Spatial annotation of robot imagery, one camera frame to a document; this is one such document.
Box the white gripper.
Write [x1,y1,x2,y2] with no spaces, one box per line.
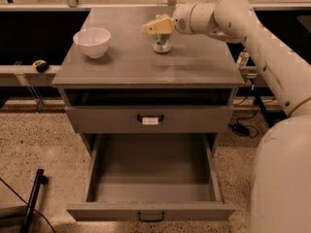
[142,4,195,35]

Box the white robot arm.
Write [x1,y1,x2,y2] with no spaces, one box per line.
[143,0,311,233]

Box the grey drawer cabinet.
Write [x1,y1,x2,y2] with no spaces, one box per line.
[52,7,242,150]

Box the closed grey upper drawer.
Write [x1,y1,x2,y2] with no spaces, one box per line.
[65,106,233,134]

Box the open grey middle drawer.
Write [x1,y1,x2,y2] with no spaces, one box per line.
[67,134,235,222]

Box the white ceramic bowl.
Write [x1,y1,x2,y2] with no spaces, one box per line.
[73,27,111,58]

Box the left clear water bottle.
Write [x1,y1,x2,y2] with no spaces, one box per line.
[236,50,250,69]

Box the black stand leg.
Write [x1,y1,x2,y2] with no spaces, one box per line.
[253,89,274,128]

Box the black yellow tape measure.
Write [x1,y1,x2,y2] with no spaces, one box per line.
[33,59,50,73]

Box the black chair base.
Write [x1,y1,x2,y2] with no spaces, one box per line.
[0,168,50,233]

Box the black power adapter with cable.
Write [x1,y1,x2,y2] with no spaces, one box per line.
[228,110,259,139]

